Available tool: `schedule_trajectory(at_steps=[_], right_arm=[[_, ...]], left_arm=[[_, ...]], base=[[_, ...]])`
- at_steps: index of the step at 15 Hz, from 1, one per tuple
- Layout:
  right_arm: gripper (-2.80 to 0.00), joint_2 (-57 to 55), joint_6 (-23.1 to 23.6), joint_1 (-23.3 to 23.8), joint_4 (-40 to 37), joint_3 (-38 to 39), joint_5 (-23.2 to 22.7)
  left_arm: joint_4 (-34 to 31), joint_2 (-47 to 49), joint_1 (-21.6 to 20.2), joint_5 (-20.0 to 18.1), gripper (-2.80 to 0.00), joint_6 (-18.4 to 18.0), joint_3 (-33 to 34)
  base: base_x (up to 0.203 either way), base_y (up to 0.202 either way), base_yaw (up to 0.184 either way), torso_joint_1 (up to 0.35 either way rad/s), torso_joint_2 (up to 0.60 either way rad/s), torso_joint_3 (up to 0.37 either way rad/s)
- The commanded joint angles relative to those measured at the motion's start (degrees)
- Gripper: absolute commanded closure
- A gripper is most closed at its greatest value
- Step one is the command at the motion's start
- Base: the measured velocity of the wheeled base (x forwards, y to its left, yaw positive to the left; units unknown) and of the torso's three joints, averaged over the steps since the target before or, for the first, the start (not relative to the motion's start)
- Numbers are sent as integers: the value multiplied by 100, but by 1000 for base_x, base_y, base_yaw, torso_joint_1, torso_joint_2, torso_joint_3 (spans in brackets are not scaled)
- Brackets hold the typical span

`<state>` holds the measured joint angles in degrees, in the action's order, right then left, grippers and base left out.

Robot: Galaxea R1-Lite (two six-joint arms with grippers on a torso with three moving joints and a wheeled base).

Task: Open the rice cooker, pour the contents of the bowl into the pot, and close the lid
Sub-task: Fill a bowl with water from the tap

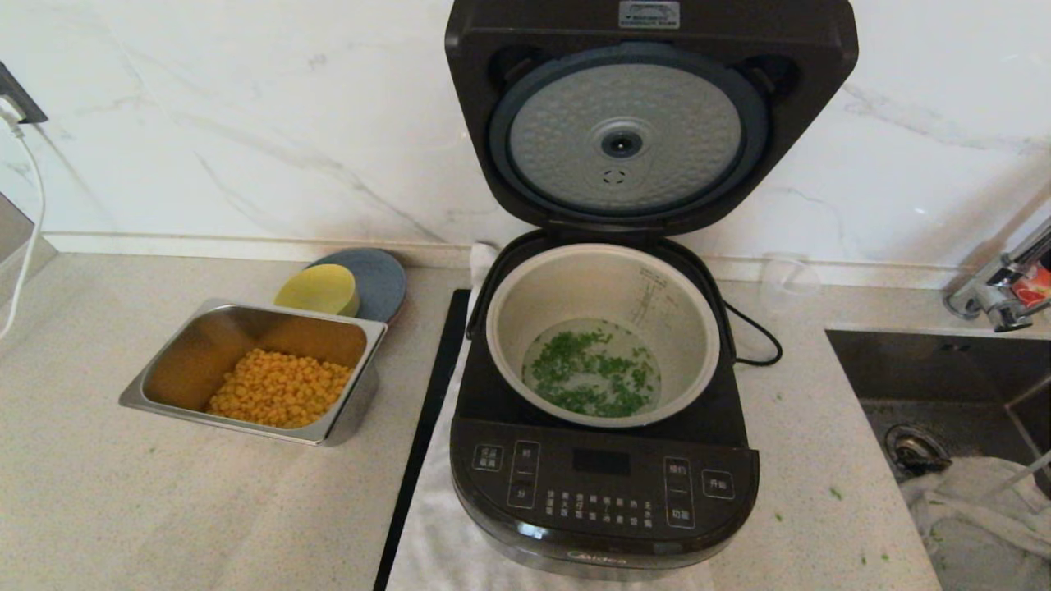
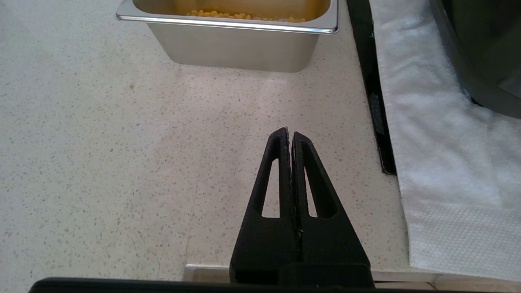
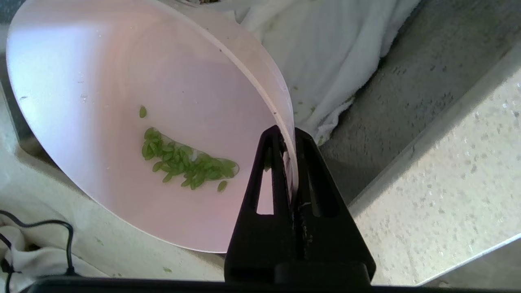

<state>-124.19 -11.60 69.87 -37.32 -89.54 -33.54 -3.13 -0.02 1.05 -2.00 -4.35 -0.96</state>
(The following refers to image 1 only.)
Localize chopped green onions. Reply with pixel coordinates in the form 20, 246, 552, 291
525, 328, 662, 418

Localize black rice cooker lid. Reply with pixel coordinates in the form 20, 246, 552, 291
444, 0, 859, 239

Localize grey inner pot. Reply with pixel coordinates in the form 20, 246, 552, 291
486, 243, 722, 428

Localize black rice cooker body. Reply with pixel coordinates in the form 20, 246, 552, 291
450, 230, 760, 580

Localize yellow bowl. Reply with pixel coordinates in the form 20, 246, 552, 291
273, 263, 360, 318

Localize grey-blue plate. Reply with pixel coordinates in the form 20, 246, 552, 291
305, 248, 407, 325

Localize long black strip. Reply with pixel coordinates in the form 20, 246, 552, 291
374, 287, 471, 591

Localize white towel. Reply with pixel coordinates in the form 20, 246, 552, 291
386, 242, 715, 591

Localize yellow corn kernels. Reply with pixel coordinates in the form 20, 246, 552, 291
208, 348, 356, 428

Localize stainless steel tray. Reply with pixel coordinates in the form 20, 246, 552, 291
119, 297, 388, 447

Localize metal sink drain strainer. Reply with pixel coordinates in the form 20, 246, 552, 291
885, 424, 952, 479

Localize stainless steel sink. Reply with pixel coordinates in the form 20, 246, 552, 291
824, 328, 1051, 591

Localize chrome faucet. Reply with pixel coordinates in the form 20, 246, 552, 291
943, 215, 1051, 333

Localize crumpled white cloth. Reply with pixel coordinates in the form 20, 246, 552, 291
899, 453, 1051, 591

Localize orange dish soap bottle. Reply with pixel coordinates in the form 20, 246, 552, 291
1014, 261, 1051, 311

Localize black power cord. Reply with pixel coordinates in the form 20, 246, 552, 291
723, 302, 783, 368

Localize white charger cable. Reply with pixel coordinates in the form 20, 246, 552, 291
0, 98, 47, 341

